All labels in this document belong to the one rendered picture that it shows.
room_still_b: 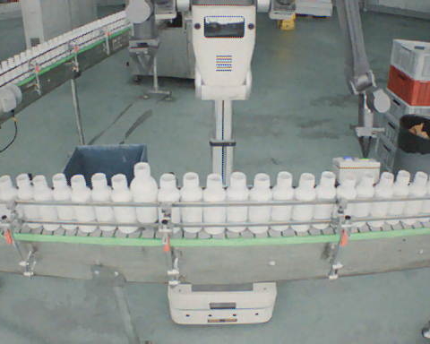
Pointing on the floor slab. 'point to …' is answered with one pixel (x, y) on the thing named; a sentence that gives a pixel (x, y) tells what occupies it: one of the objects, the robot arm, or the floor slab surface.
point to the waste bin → (418, 147)
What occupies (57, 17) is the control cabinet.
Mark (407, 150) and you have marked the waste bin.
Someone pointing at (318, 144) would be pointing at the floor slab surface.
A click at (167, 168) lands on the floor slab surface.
